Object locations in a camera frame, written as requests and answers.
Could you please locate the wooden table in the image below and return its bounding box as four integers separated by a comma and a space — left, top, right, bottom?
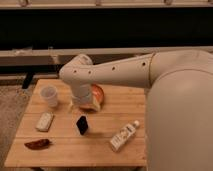
5, 79, 146, 168

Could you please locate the black eraser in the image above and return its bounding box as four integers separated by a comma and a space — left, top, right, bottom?
76, 116, 89, 135

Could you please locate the white plastic bottle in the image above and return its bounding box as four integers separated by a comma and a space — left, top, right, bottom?
109, 120, 140, 152

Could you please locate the orange bowl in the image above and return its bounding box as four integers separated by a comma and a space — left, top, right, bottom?
80, 84, 104, 111

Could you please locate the white rectangular packet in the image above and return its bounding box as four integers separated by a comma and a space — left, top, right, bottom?
36, 113, 54, 132

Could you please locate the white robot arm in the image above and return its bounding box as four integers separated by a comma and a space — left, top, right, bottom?
59, 50, 213, 171

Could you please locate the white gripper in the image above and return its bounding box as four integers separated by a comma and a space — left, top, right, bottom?
68, 84, 101, 112

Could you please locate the clear plastic cup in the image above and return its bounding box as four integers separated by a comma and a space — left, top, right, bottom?
40, 85, 58, 107

